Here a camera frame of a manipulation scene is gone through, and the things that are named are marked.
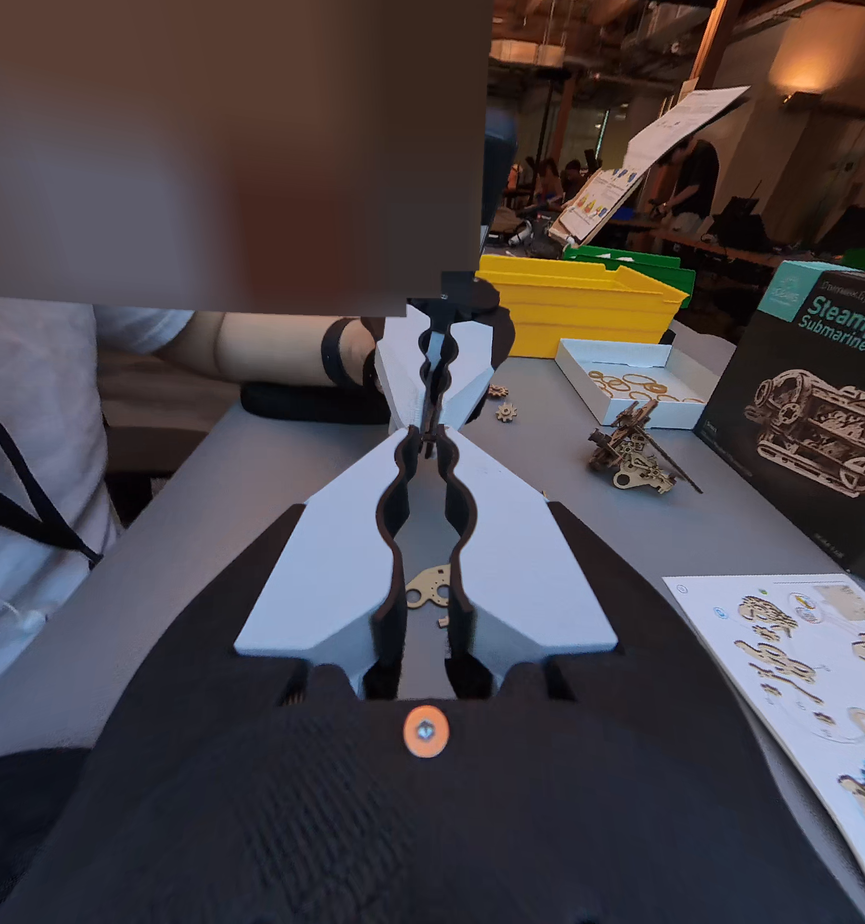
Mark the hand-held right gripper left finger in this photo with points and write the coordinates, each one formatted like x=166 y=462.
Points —
x=317 y=577

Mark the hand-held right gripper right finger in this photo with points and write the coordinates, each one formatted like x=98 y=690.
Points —
x=533 y=577

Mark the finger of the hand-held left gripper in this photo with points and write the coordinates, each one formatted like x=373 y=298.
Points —
x=472 y=368
x=400 y=375

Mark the perforated wooden plate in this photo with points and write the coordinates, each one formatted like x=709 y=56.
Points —
x=427 y=586

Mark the person's left forearm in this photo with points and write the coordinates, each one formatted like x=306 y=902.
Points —
x=259 y=346

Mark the grey desk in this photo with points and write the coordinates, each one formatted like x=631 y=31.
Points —
x=584 y=534

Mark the person's left hand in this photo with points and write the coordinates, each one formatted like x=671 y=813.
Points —
x=358 y=350

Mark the black honeycomb cushion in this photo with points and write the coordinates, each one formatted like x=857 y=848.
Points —
x=310 y=404

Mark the white cardboard tray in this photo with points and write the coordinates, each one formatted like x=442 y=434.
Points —
x=584 y=361

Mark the yellow plastic bin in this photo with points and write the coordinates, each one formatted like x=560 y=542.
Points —
x=584 y=317

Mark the dark blue panel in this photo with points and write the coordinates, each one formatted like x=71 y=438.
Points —
x=501 y=166

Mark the half-built wooden model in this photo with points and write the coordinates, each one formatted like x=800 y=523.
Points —
x=631 y=458

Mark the colourful printed sheet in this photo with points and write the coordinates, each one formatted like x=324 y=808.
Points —
x=598 y=206

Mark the pile of tan rubber bands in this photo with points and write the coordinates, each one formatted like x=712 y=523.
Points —
x=642 y=386

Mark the white info sheet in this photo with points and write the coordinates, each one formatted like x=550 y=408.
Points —
x=685 y=123

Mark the wooden background table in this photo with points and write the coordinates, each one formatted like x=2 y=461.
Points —
x=750 y=252

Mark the white instruction booklet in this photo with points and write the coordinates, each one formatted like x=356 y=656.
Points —
x=800 y=693

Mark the black model kit box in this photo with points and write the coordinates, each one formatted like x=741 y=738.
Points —
x=800 y=375

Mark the metal ceiling duct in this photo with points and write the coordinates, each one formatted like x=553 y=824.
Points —
x=526 y=54

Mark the wall lamp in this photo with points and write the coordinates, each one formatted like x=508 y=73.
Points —
x=806 y=99

